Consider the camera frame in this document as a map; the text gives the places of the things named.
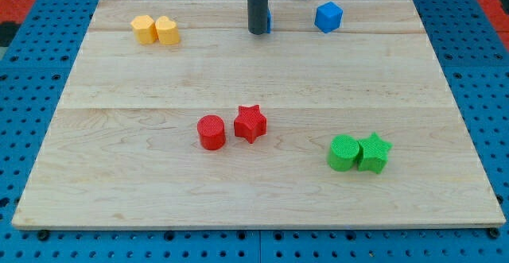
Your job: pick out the blue cube block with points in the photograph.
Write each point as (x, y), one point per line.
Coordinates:
(328, 17)

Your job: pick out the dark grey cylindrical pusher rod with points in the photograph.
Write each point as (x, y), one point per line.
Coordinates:
(257, 16)

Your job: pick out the green star block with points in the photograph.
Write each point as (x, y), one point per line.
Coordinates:
(373, 153)

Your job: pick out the red star block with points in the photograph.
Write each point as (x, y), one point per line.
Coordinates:
(250, 123)

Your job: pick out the blue block behind rod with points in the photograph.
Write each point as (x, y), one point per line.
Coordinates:
(268, 22)

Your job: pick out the red cylinder block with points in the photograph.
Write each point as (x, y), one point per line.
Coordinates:
(211, 130)

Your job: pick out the yellow hexagon block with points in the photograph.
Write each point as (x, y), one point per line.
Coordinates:
(144, 29)

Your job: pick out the green cylinder block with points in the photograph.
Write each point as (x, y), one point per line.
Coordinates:
(343, 152)

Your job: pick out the yellow heart block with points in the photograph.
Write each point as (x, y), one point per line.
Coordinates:
(167, 31)

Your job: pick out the wooden board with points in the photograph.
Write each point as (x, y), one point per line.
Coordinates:
(122, 151)

